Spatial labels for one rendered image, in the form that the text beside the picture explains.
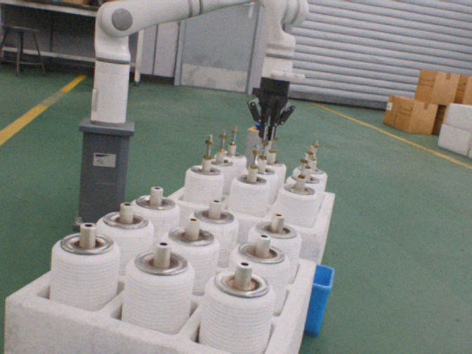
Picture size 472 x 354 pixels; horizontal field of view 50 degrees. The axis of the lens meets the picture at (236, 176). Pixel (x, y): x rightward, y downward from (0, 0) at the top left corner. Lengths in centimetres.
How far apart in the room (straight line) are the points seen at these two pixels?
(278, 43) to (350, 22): 559
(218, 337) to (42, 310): 24
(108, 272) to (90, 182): 72
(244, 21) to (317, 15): 92
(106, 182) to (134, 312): 77
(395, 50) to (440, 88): 209
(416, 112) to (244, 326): 449
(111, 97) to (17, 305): 77
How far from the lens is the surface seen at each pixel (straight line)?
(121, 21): 139
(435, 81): 511
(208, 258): 80
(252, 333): 68
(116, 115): 142
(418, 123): 509
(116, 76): 141
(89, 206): 147
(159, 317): 71
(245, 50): 649
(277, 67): 126
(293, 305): 82
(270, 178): 130
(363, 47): 692
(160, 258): 71
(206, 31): 641
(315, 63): 669
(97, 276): 74
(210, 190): 121
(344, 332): 115
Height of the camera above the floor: 56
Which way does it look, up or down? 14 degrees down
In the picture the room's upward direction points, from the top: 8 degrees clockwise
